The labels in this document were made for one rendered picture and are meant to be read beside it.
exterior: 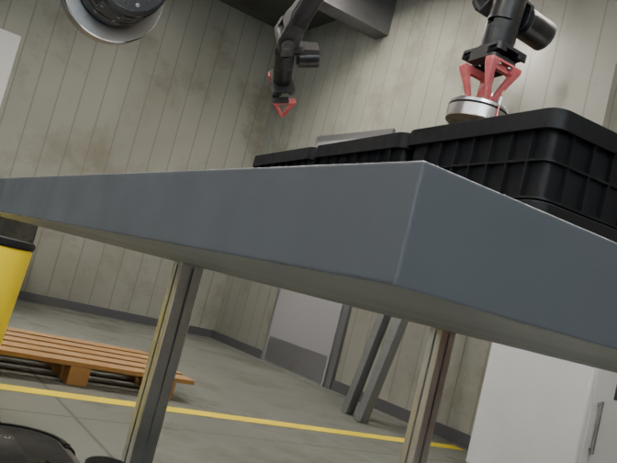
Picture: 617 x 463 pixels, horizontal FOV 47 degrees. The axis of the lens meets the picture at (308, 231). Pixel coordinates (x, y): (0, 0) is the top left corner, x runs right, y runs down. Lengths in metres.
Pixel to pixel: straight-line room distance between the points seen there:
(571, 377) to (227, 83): 5.25
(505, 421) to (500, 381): 0.19
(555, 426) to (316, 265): 3.24
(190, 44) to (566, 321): 7.35
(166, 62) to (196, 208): 7.10
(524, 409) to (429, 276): 3.36
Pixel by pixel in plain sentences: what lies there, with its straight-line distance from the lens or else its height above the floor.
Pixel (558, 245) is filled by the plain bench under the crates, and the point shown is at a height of 0.69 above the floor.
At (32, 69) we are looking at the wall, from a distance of 7.06.
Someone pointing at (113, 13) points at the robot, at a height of 1.06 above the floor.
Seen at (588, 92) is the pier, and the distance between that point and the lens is 4.59.
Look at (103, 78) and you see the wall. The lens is 7.20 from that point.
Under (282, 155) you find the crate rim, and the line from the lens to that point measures 1.46.
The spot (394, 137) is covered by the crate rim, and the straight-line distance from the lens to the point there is 1.11.
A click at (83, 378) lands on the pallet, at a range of 3.52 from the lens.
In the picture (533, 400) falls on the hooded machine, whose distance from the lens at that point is 3.55.
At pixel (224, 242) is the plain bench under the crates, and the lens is 0.32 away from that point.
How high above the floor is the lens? 0.65
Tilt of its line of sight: 5 degrees up
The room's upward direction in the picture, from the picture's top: 14 degrees clockwise
